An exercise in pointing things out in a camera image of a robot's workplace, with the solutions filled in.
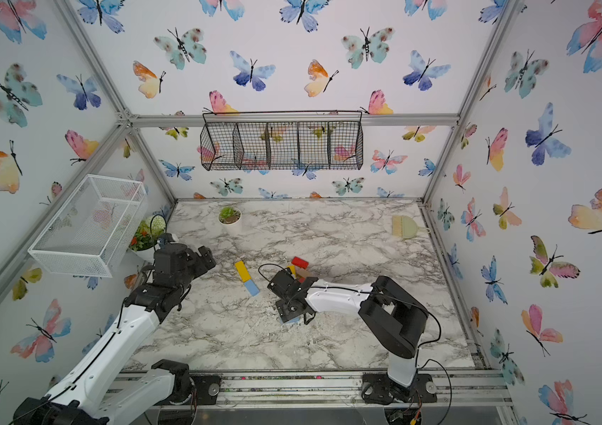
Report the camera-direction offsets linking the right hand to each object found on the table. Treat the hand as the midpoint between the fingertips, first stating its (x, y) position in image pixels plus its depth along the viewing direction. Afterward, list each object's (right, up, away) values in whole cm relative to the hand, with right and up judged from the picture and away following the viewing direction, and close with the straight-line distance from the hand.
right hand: (296, 303), depth 88 cm
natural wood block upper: (+2, +8, +10) cm, 13 cm away
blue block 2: (-1, -5, -3) cm, 6 cm away
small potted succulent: (-26, +30, +14) cm, 42 cm away
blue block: (-16, +4, +6) cm, 17 cm away
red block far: (0, +12, +12) cm, 17 cm away
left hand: (-29, +17, -7) cm, 34 cm away
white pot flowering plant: (-52, +20, +2) cm, 56 cm away
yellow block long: (-20, +9, +10) cm, 24 cm away
